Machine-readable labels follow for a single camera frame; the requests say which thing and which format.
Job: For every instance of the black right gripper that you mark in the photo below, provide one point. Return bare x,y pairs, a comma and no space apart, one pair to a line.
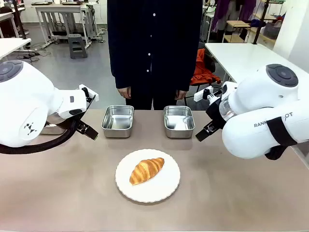
214,113

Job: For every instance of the golden croissant bread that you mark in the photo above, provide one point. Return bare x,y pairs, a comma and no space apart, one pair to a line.
146,170

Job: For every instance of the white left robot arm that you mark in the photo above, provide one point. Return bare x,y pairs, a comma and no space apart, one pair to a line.
26,96

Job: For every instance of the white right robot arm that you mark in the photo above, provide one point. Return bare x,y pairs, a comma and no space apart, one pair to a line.
253,96

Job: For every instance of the rectangular steel container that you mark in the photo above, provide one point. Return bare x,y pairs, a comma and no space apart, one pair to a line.
179,120
117,120
55,128

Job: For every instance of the person's left hand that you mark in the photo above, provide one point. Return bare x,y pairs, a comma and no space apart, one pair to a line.
181,94

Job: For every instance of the person's right hand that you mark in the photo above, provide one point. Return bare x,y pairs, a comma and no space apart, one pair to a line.
125,93

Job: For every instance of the orange cloth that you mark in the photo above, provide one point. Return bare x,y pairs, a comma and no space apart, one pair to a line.
205,71

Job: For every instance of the white scalloped plate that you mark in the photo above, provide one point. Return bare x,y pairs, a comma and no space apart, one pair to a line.
154,188

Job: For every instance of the large white table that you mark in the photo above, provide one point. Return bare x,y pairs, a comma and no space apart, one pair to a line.
241,58

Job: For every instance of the grey step stool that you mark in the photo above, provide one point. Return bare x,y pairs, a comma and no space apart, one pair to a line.
77,47

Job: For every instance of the person in dark shirt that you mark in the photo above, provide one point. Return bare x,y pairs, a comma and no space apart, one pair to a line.
154,43

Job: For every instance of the wooden shelf rack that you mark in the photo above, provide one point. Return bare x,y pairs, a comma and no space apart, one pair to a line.
243,29

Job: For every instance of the grey storage bin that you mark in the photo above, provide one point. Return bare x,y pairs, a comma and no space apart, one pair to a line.
271,30

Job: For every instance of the white workbench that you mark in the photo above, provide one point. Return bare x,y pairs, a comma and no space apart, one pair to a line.
65,12

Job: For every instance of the purple hanging clothes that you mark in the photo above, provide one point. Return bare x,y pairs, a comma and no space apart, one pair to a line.
231,12

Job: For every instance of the black stand pole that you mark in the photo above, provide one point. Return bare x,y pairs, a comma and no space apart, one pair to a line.
20,19
262,21

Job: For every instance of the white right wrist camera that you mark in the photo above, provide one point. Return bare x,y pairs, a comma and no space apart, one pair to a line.
202,94

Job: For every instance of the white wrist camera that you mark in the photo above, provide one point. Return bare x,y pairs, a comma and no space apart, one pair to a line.
202,94
89,92

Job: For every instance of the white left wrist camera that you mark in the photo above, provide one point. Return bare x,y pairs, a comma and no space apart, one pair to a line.
89,92

